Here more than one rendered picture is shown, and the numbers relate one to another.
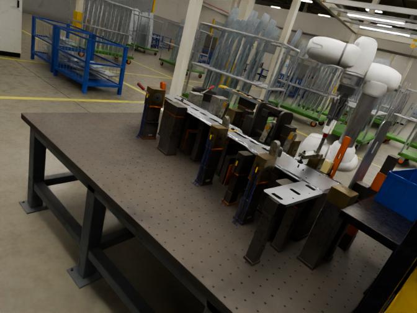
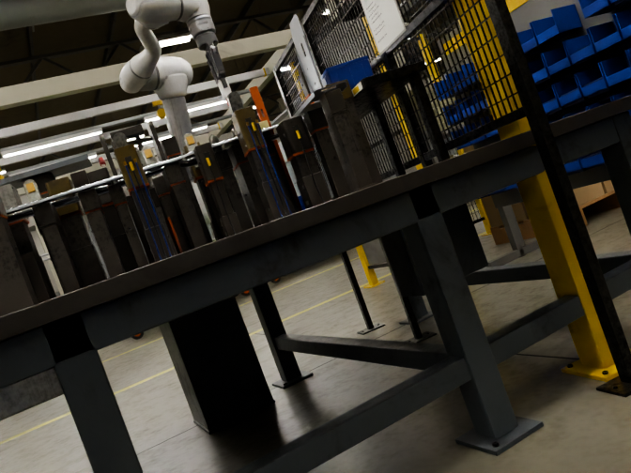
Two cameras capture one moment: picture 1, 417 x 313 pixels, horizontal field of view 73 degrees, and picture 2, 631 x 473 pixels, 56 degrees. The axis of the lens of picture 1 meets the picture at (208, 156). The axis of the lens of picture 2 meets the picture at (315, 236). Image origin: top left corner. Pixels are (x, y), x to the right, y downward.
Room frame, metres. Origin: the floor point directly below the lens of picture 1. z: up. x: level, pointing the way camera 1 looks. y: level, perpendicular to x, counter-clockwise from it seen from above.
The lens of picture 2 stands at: (0.24, 1.23, 0.66)
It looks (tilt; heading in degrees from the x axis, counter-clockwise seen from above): 1 degrees down; 300
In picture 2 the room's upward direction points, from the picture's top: 20 degrees counter-clockwise
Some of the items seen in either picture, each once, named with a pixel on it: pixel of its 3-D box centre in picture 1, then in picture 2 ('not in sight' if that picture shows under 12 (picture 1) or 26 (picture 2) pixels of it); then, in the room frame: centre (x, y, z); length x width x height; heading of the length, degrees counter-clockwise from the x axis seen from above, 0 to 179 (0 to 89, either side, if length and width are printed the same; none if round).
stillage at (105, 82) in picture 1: (89, 61); not in sight; (5.61, 2.78, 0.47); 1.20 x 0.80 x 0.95; 56
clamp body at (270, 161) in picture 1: (252, 190); (263, 167); (1.18, -0.24, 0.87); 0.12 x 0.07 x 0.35; 136
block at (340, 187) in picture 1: (326, 227); (351, 138); (1.02, -0.54, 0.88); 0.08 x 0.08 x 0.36; 46
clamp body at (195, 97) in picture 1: (192, 115); not in sight; (2.16, 0.21, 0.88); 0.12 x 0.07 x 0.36; 136
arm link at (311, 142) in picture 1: (313, 148); not in sight; (2.08, -0.74, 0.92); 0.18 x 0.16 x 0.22; 71
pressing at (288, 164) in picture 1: (229, 129); (106, 184); (1.63, -0.07, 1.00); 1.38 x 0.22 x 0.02; 46
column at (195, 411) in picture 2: not in sight; (207, 343); (2.09, -0.73, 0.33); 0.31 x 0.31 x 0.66; 55
